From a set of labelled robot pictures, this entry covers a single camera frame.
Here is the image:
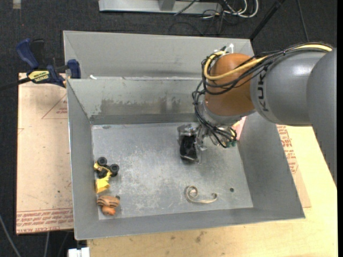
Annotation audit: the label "orange striped toy tiger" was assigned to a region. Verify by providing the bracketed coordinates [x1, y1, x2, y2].
[96, 195, 121, 216]

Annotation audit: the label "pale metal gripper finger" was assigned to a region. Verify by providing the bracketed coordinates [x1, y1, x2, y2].
[177, 126, 188, 159]
[195, 141, 203, 164]

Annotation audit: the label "grey metal bin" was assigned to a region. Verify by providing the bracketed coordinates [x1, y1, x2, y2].
[63, 30, 306, 240]

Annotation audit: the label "brown cardboard board, red print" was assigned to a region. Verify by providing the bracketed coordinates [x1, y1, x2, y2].
[16, 72, 313, 235]

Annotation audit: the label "black boxy object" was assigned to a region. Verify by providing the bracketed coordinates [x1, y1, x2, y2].
[180, 135, 199, 162]

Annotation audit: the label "yellow toy truck, black wheels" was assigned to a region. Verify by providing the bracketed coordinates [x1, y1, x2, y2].
[93, 156, 120, 194]

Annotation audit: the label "tan curled strip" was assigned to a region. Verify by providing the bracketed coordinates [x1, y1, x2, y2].
[184, 185, 218, 205]

